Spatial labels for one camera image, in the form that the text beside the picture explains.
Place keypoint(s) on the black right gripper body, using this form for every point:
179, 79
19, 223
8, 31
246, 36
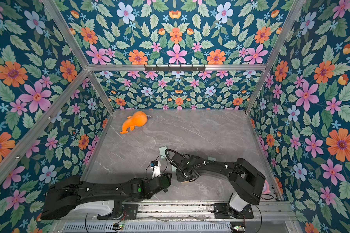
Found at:
180, 176

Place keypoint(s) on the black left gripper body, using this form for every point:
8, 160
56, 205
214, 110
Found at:
168, 182

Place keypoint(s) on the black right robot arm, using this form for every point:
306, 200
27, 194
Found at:
246, 180

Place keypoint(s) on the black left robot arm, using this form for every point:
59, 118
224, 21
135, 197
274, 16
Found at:
67, 194

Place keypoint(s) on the orange plush toy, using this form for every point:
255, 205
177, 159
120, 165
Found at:
138, 119

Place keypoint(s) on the pink alarm clock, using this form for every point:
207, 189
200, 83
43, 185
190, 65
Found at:
266, 188

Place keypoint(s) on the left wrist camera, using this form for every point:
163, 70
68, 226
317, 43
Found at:
155, 167

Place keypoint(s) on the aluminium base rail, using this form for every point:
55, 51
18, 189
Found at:
193, 211

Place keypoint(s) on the black hook rail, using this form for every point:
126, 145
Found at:
170, 68

